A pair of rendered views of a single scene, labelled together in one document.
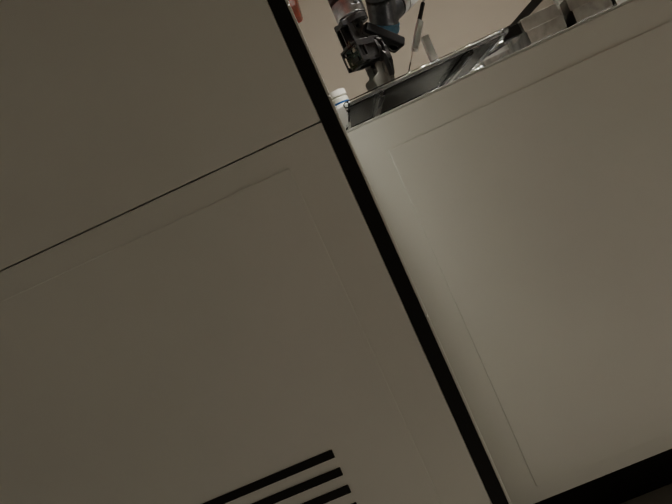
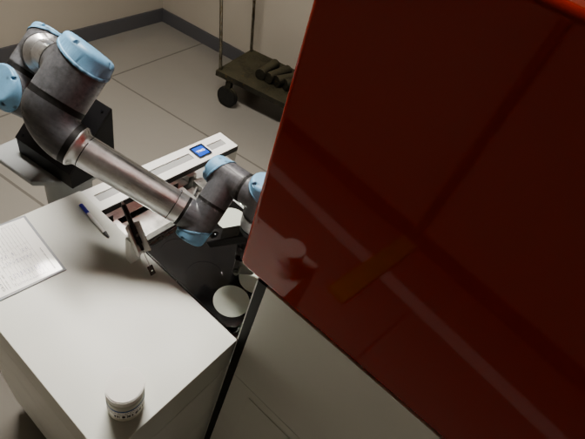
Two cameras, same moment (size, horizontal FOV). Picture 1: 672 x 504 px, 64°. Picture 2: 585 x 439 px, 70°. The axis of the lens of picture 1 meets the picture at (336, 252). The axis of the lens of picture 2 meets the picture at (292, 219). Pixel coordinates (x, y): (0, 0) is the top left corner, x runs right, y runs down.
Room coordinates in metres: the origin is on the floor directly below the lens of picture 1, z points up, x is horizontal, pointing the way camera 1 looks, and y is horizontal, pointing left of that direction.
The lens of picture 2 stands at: (2.00, 0.06, 1.88)
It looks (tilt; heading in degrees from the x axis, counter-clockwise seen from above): 44 degrees down; 200
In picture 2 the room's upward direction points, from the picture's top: 21 degrees clockwise
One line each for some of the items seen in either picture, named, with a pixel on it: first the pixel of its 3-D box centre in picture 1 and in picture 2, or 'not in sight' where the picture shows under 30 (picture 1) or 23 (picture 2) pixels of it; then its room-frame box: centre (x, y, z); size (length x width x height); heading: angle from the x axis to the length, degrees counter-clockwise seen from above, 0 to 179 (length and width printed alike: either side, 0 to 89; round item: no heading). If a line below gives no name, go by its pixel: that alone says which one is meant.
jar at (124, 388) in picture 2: (340, 106); (125, 394); (1.80, -0.21, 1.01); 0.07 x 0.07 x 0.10
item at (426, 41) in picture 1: (421, 45); (137, 246); (1.55, -0.46, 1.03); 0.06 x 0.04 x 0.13; 86
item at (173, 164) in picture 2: not in sight; (168, 181); (1.22, -0.69, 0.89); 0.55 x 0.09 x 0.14; 176
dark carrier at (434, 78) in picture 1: (414, 87); (231, 257); (1.31, -0.34, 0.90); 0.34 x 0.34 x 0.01; 86
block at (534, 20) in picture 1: (537, 20); (205, 188); (1.15, -0.59, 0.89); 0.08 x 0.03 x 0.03; 86
